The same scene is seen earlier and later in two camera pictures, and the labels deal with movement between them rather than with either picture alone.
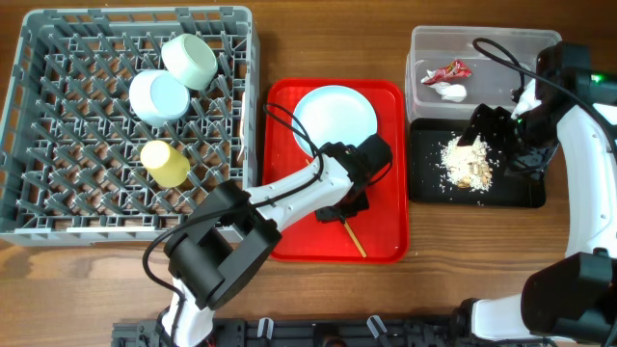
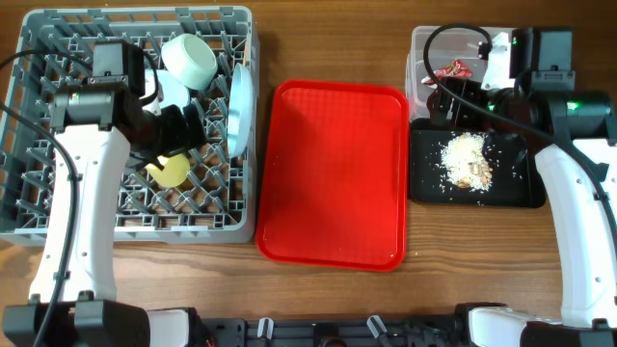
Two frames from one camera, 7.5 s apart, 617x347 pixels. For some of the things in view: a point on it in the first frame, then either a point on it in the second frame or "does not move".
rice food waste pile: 468,166 does not move
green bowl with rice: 189,60 does not move
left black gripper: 325,214 to 181,138
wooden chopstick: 351,231 to 245,54
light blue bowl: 158,98 does not move
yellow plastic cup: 167,166 does not move
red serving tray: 377,233 does not move
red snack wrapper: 456,68 does not move
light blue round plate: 334,114 to 240,112
